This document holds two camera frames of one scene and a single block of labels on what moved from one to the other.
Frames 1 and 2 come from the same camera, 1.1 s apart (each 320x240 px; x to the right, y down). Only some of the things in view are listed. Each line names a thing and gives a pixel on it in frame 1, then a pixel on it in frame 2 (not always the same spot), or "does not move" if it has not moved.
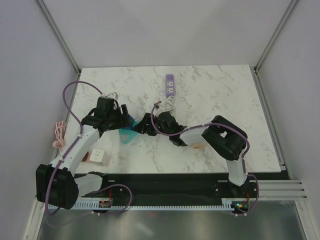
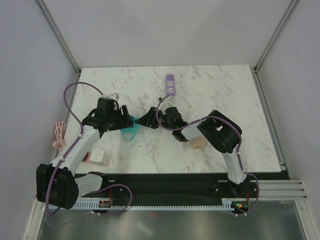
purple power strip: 170,85 does not move
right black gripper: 142,127 → 149,119
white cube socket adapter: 98,155 does not move
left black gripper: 124,121 does not move
